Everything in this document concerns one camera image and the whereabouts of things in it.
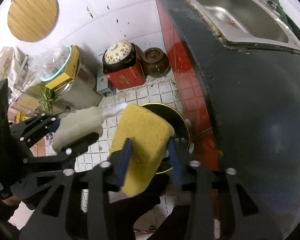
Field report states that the brown clay pot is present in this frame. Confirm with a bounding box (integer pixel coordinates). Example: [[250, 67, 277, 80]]
[[142, 47, 170, 78]]

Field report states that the round bamboo board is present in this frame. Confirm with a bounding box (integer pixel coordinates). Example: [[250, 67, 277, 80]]
[[7, 0, 59, 42]]

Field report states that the red box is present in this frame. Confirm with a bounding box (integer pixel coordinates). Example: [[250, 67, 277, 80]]
[[104, 60, 146, 90]]

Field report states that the yellow box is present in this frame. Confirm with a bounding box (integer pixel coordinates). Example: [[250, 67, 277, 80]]
[[44, 45, 79, 91]]

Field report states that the floral lid ceramic pot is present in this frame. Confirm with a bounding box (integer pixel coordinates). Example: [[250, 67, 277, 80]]
[[102, 40, 137, 74]]

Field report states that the stainless steel sink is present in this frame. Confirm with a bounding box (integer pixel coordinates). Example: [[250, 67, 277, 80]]
[[186, 0, 300, 54]]

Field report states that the yellow sponge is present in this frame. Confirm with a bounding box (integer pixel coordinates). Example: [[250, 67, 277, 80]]
[[109, 104, 174, 197]]

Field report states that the person's left hand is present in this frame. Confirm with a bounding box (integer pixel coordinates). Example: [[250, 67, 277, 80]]
[[2, 196, 21, 206]]

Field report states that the black trash bin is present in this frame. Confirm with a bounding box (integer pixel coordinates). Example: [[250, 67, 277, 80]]
[[134, 103, 190, 180]]

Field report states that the green cloth by faucet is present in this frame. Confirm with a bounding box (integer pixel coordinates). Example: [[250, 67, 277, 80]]
[[267, 0, 292, 29]]

